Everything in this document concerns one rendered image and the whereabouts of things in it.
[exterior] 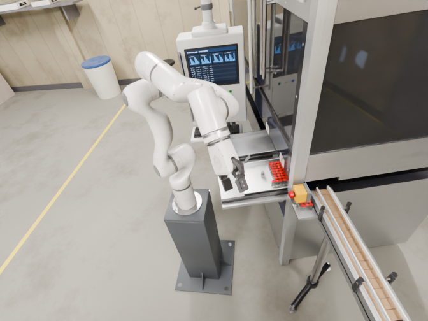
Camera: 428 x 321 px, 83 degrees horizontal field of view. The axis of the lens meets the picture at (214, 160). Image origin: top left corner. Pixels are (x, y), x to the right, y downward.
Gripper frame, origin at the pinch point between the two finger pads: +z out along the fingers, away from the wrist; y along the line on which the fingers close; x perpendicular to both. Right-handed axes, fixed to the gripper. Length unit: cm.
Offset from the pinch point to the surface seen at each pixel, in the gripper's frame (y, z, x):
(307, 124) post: -13, -8, 51
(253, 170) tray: -71, 12, 55
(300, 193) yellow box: -31, 26, 51
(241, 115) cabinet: -117, -28, 92
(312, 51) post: 5, -34, 45
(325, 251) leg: -41, 69, 63
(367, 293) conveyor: -1, 64, 41
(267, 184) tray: -60, 22, 53
